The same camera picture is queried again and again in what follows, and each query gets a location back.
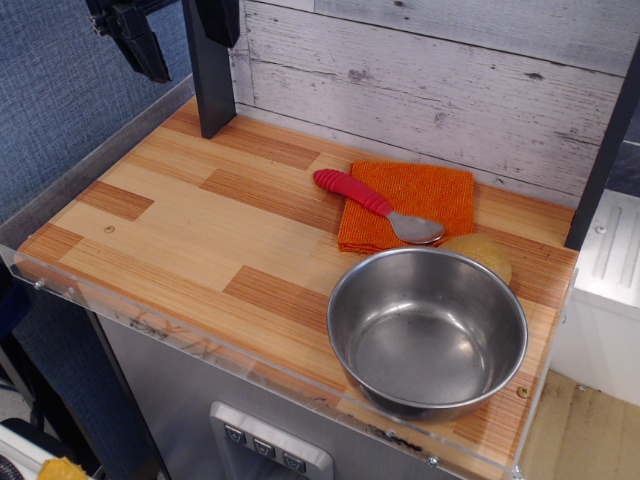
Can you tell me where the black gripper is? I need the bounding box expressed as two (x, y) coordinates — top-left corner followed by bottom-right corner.
(86, 0), (240, 83)

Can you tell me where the stainless steel bowl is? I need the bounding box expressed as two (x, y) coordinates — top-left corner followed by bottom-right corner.
(326, 247), (528, 422)

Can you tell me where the orange folded cloth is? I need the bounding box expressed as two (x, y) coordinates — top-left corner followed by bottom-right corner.
(337, 161), (475, 254)

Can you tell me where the stainless steel cabinet front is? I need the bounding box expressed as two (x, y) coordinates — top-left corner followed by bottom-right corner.
(98, 317), (449, 479)

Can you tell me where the plastic toy chicken drumstick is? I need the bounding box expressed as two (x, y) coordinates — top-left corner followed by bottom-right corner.
(440, 234), (512, 284)

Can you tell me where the silver button control panel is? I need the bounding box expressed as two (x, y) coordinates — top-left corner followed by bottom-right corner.
(210, 401), (334, 480)

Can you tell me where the white appliance at right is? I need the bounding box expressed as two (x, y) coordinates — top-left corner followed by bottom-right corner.
(550, 190), (639, 405)

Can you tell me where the dark left shelf post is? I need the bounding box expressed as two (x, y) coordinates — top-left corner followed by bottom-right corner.
(182, 1), (236, 139)

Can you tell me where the dark shelf post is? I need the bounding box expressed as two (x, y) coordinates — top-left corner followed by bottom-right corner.
(182, 1), (236, 139)
(564, 49), (639, 250)

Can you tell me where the red handled metal spoon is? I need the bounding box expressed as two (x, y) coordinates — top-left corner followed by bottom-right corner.
(313, 169), (446, 245)

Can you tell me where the dark right shelf post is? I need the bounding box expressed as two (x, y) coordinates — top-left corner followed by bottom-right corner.
(564, 49), (639, 250)

